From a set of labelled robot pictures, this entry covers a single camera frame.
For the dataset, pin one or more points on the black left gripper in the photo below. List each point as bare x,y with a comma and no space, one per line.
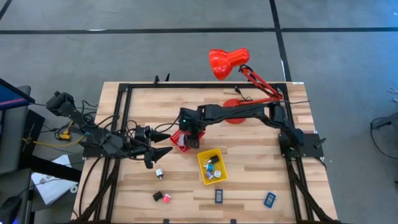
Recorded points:
141,137

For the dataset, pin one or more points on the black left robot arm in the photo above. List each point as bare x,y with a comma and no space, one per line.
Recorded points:
102,140

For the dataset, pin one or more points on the yellow plastic basket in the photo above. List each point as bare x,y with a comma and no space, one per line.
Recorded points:
221,163

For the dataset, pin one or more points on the small pink block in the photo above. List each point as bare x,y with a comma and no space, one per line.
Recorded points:
167,198

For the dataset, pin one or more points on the blue computer monitor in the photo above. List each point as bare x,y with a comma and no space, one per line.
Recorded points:
9,98

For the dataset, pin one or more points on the bright blue LCD display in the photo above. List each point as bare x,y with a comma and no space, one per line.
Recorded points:
270,200

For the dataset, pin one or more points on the black desk frame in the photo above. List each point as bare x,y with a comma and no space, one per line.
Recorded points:
46,168

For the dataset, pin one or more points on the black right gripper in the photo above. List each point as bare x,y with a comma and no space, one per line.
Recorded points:
191,127

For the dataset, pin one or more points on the red desk lamp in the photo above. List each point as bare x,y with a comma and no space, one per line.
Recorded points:
228,60

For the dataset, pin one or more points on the small black block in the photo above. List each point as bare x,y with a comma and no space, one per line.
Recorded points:
157,195

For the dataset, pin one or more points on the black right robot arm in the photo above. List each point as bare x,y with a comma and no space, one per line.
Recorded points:
236,111

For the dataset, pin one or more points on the black computer mouse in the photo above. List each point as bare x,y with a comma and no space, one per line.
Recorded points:
9,208

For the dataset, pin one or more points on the grey side desk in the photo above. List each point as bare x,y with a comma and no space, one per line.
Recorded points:
12,140

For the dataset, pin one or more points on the black aluminium table frame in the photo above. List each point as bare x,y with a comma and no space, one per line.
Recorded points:
202,85

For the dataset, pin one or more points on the white paper sheet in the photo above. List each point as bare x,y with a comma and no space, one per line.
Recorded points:
53,186

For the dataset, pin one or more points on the red plastic basket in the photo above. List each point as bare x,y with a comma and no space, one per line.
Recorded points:
175,141

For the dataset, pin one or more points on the black clamp bracket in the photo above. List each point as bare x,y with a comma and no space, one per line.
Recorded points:
156,80

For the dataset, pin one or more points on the small cyan sharpener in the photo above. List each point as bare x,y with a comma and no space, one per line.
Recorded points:
210,167

